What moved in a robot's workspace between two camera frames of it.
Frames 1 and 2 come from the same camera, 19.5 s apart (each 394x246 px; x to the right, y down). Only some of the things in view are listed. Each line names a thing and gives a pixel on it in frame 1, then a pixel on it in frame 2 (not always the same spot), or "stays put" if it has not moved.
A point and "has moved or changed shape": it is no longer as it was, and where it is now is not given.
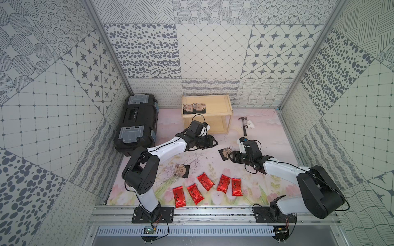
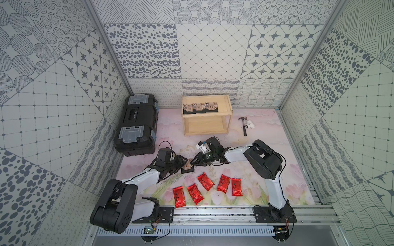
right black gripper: [235, 157] to [200, 158]
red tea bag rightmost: [236, 187] stays put
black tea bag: [188, 108] stays put
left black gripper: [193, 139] to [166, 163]
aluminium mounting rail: [212, 216] stays put
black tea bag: [224, 152] has moved or changed shape
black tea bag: [198, 108] stays put
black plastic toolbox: [138, 126] stays put
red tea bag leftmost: [179, 197] stays put
